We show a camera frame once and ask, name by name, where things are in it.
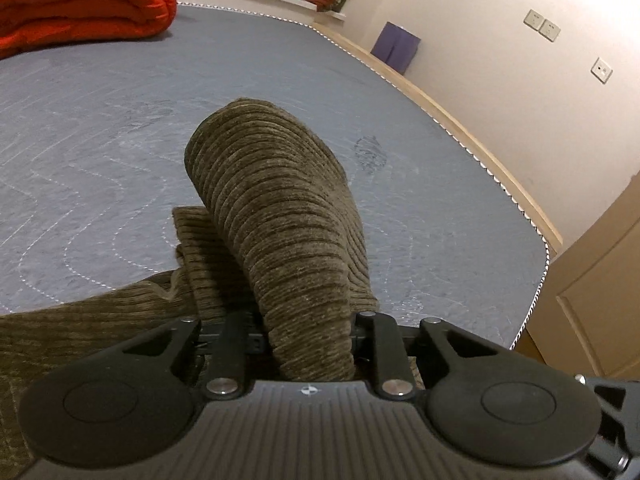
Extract olive green corduroy pants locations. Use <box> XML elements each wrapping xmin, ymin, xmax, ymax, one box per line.
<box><xmin>1</xmin><ymin>99</ymin><xmax>378</xmax><ymax>479</ymax></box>

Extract grey quilted mattress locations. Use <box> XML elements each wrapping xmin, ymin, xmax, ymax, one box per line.
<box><xmin>1</xmin><ymin>6</ymin><xmax>547</xmax><ymax>346</ymax></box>

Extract purple box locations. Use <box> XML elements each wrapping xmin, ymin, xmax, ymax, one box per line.
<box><xmin>371</xmin><ymin>22</ymin><xmax>421</xmax><ymax>75</ymax></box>

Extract red folded quilt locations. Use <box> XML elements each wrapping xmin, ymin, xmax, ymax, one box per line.
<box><xmin>1</xmin><ymin>0</ymin><xmax>177</xmax><ymax>58</ymax></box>

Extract white wall socket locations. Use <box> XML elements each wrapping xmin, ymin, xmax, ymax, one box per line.
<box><xmin>590</xmin><ymin>58</ymin><xmax>613</xmax><ymax>84</ymax></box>

